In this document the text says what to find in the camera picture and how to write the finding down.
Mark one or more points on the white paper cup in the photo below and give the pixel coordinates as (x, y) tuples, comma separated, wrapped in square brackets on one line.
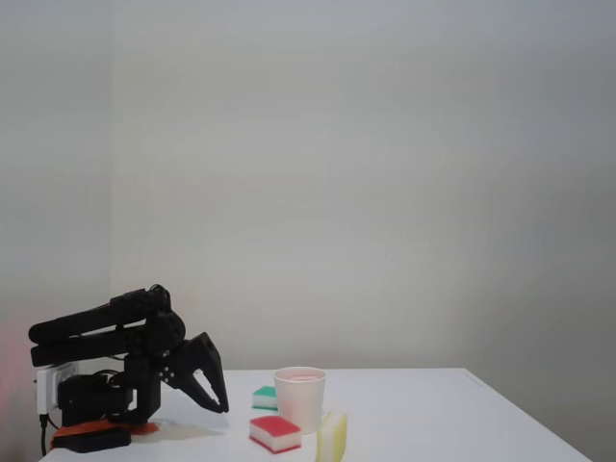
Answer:
[(299, 402)]

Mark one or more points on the orange black table clamp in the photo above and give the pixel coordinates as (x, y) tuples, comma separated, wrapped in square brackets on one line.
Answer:
[(91, 437)]

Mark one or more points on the red white sponge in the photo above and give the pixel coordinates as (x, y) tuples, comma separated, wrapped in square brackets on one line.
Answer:
[(274, 433)]

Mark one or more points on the green white sponge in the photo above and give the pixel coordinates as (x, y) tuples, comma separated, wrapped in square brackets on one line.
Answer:
[(264, 397)]

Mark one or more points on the white plastic adapter box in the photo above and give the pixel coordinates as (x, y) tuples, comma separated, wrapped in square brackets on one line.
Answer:
[(47, 385)]

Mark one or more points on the yellow white sponge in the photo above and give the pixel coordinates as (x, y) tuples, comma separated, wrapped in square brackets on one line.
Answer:
[(332, 435)]

